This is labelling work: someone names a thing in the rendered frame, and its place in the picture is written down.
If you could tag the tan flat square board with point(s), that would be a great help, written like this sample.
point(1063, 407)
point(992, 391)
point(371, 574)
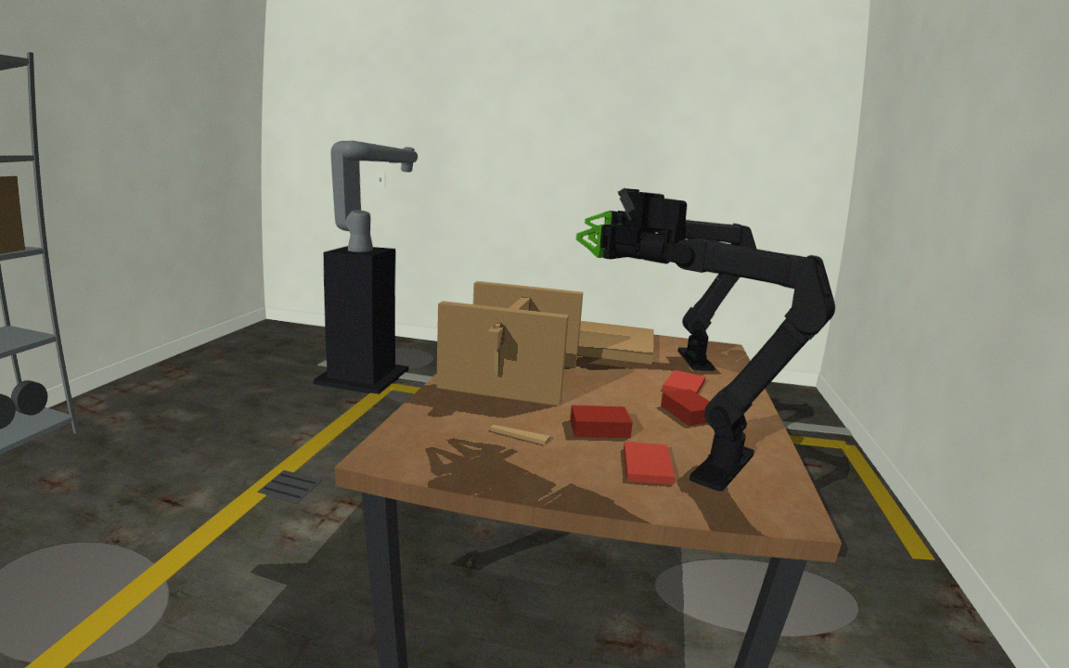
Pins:
point(616, 342)

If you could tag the tan wooden board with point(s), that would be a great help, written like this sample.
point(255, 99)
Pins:
point(532, 357)
point(555, 301)

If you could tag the tan wooden rail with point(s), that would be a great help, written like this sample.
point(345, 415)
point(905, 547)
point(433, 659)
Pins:
point(496, 336)

